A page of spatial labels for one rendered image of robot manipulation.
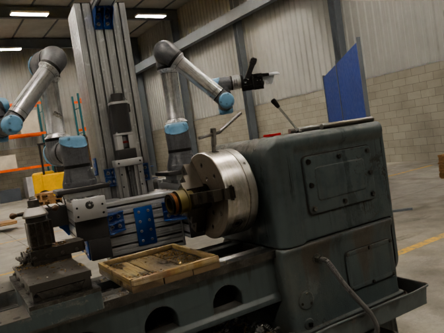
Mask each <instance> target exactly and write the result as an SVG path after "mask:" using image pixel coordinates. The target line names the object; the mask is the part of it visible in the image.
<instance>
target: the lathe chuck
mask: <svg viewBox="0 0 444 333"><path fill-rule="evenodd" d="M216 151H218V152H217V153H210V152H211V151H208V152H204V153H198V154H196V155H194V156H193V157H192V159H191V160H192V162H193V164H194V166H195V168H196V171H197V173H198V175H199V177H200V179H201V181H202V183H203V184H207V185H208V187H209V188H208V189H207V190H205V191H208V190H216V189H222V188H228V187H229V186H231V187H233V192H234V196H235V198H233V199H234V200H231V199H228V200H221V201H218V202H212V205H211V207H210V208H208V209H207V219H206V228H205V235H207V236H208V237H210V238H212V239H218V238H221V237H225V236H228V235H233V234H235V233H239V232H241V231H242V230H243V229H244V228H245V227H246V224H247V223H248V219H249V216H250V190H249V187H248V182H247V179H246V176H245V173H244V171H243V169H242V167H241V165H240V163H239V162H238V161H237V159H236V158H235V157H234V156H233V155H232V154H231V153H230V152H228V151H226V150H216ZM201 192H204V191H203V190H202V191H201ZM238 220H241V224H240V225H239V226H237V227H234V226H233V224H234V223H235V222H236V221H238Z"/></svg>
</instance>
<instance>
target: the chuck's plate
mask: <svg viewBox="0 0 444 333"><path fill-rule="evenodd" d="M221 150H226V151H228V152H230V153H231V154H232V155H233V156H234V157H235V158H236V159H237V161H238V162H239V163H240V165H241V167H242V169H243V171H244V173H245V176H246V179H247V182H248V187H249V190H250V216H249V219H248V223H247V224H246V227H245V228H244V229H243V230H242V231H241V232H243V231H246V230H248V229H249V228H251V226H252V225H253V224H254V222H255V220H256V216H257V213H258V189H257V185H256V180H255V177H254V174H253V171H252V169H251V167H250V165H249V164H248V162H247V161H246V159H245V158H244V157H243V156H242V155H241V154H240V153H239V152H238V151H235V150H234V149H221Z"/></svg>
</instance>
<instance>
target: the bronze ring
mask: <svg viewBox="0 0 444 333"><path fill-rule="evenodd" d="M189 194H193V191H191V190H189V191H187V190H186V189H185V188H180V189H179V190H177V191H173V192H172V193H170V194H167V195H166V196H165V207H166V210H167V211H168V213H169V214H170V215H176V214H178V215H180V214H183V213H186V214H188V213H190V212H191V210H192V208H193V207H195V206H196V205H192V201H191V198H190V195H189Z"/></svg>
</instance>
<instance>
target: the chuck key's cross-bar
mask: <svg viewBox="0 0 444 333"><path fill-rule="evenodd" d="M241 114H242V112H239V113H238V114H237V115H236V116H235V117H234V118H232V119H231V120H230V121H229V122H228V123H226V124H225V125H224V126H223V127H222V128H221V129H220V130H219V131H216V135H217V134H220V133H221V132H222V131H223V130H224V129H226V128H227V127H228V126H229V125H230V124H232V123H233V122H234V121H235V120H236V119H237V118H238V117H239V116H240V115H241ZM211 136H213V133H208V134H205V135H201V136H199V137H198V139H199V140H200V139H204V138H207V137H211Z"/></svg>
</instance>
